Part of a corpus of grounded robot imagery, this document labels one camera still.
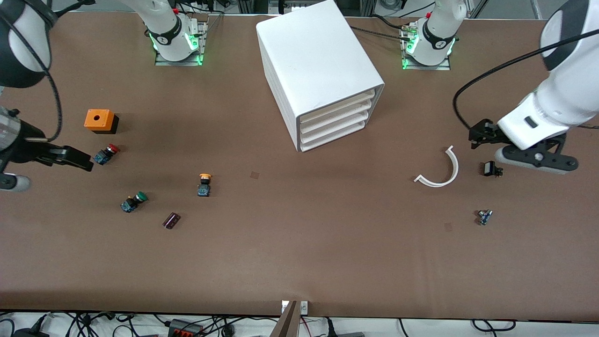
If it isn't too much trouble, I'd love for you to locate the white plastic drawer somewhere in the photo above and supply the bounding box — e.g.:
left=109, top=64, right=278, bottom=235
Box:
left=301, top=119, right=367, bottom=152
left=300, top=110, right=370, bottom=145
left=299, top=90, right=375, bottom=125
left=299, top=99, right=373, bottom=136

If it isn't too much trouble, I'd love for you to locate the red cap push button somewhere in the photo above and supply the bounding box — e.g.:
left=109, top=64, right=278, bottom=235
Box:
left=93, top=144, right=119, bottom=165

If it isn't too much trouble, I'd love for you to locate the green cap push button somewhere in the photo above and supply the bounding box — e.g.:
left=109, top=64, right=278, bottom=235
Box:
left=121, top=191, right=148, bottom=213

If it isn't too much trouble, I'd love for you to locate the white drawer cabinet shell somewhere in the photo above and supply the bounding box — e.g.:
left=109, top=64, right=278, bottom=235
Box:
left=256, top=0, right=385, bottom=153

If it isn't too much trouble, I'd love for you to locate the white curved plastic strip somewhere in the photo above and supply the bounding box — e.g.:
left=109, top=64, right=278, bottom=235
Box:
left=414, top=145, right=460, bottom=188

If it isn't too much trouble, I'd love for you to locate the black orange power strip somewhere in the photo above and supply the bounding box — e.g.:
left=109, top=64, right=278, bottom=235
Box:
left=168, top=319, right=205, bottom=337

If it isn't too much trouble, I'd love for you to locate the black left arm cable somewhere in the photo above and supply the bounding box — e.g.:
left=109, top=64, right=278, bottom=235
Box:
left=453, top=29, right=599, bottom=132

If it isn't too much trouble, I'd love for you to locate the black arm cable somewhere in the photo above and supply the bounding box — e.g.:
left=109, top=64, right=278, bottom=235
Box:
left=453, top=29, right=599, bottom=132
left=0, top=9, right=63, bottom=142

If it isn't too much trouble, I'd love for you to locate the orange button enclosure box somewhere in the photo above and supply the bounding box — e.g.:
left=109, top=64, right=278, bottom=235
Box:
left=84, top=109, right=119, bottom=135

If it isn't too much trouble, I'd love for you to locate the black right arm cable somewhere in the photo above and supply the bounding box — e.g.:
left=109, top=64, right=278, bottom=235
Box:
left=0, top=9, right=63, bottom=142

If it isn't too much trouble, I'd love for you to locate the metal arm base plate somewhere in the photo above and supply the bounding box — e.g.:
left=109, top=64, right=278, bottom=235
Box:
left=402, top=23, right=451, bottom=71
left=155, top=21, right=207, bottom=66

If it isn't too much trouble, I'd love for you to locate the black braided base cable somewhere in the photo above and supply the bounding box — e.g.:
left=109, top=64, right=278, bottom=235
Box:
left=350, top=26, right=413, bottom=41

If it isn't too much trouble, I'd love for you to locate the black looped cable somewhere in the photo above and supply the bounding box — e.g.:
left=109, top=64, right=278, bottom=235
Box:
left=472, top=319, right=517, bottom=333

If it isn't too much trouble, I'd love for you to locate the metal camera pole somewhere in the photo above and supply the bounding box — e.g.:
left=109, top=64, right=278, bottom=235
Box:
left=270, top=301, right=300, bottom=337

